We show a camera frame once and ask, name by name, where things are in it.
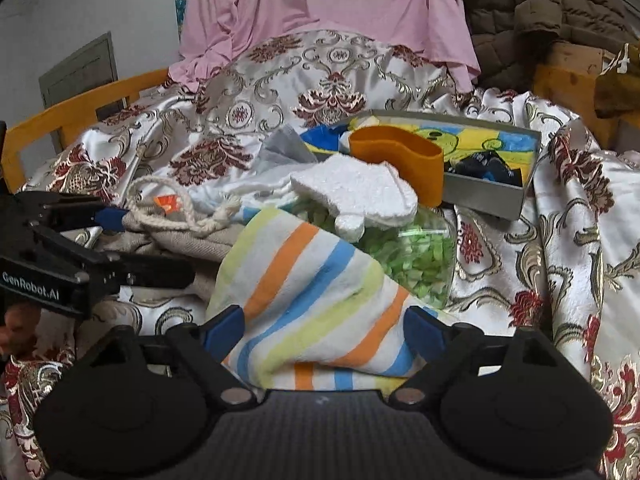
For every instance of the bag of green pieces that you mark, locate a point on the bag of green pieces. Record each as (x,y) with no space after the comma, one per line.
(420,260)

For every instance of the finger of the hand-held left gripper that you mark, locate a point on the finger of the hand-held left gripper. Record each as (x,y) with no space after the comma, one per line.
(111,219)
(155,274)

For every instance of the white foam piece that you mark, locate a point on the white foam piece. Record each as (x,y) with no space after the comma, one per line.
(360,190)

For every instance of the striped towel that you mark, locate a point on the striped towel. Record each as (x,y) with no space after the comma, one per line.
(310,300)

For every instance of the yellow blue printed cloth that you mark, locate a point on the yellow blue printed cloth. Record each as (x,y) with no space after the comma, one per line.
(500,137)

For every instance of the grey box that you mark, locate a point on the grey box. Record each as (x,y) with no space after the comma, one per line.
(480,197)

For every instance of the light wooden bed frame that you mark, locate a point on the light wooden bed frame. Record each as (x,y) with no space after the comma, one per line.
(565,80)

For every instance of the grey plastic bag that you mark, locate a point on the grey plastic bag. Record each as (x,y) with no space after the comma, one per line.
(285,147)

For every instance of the floral satin blanket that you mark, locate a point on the floral satin blanket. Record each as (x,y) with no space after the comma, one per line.
(300,75)

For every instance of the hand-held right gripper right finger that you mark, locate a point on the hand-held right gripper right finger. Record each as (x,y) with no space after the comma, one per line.
(424,334)

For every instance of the grey wall panel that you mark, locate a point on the grey wall panel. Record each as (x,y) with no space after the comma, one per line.
(80,70)

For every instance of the dark cloth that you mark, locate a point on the dark cloth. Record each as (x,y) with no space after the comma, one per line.
(480,167)

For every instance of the pink bed sheet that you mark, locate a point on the pink bed sheet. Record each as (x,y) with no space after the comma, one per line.
(325,0)

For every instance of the white knitted cloth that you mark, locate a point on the white knitted cloth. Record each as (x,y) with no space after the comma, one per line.
(235,192)

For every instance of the brown quilted jacket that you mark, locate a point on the brown quilted jacket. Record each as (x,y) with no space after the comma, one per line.
(550,5)

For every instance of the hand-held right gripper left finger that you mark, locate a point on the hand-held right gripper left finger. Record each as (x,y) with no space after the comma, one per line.
(224,332)

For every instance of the person's left hand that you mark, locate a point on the person's left hand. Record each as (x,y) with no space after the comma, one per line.
(17,327)

